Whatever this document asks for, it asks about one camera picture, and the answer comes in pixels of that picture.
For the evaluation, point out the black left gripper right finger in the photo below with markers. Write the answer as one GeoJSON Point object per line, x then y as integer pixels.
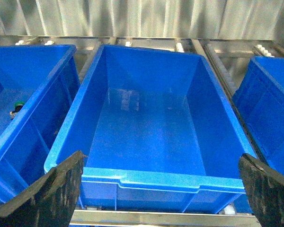
{"type": "Point", "coordinates": [264, 188]}

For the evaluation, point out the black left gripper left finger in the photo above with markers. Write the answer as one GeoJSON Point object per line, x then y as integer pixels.
{"type": "Point", "coordinates": [50, 201]}

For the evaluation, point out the far blue bin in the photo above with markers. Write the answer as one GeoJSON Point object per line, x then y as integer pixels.
{"type": "Point", "coordinates": [260, 102]}

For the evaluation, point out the metal roller rack frame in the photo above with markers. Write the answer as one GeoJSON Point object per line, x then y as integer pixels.
{"type": "Point", "coordinates": [86, 49]}

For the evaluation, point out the green push button far right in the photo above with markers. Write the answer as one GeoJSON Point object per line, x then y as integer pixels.
{"type": "Point", "coordinates": [17, 107]}

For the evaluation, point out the blue parts bin with buttons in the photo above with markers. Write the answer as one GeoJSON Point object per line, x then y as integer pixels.
{"type": "Point", "coordinates": [46, 79]}

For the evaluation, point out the empty blue bin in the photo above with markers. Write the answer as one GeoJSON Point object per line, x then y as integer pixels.
{"type": "Point", "coordinates": [157, 131]}

